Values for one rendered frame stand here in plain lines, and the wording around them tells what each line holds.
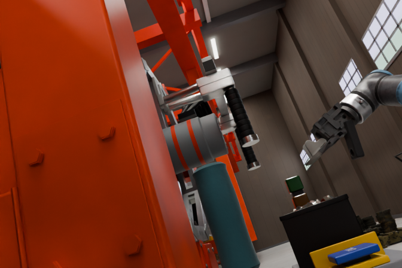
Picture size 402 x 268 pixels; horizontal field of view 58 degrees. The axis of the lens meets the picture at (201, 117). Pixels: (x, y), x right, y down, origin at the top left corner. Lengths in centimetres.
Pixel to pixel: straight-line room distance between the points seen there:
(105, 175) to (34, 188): 9
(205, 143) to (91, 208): 62
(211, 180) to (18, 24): 54
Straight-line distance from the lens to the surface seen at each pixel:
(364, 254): 64
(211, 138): 101
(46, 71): 51
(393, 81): 114
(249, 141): 86
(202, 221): 115
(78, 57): 50
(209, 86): 91
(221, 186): 88
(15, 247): 47
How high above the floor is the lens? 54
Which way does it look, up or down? 20 degrees up
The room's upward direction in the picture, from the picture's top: 19 degrees counter-clockwise
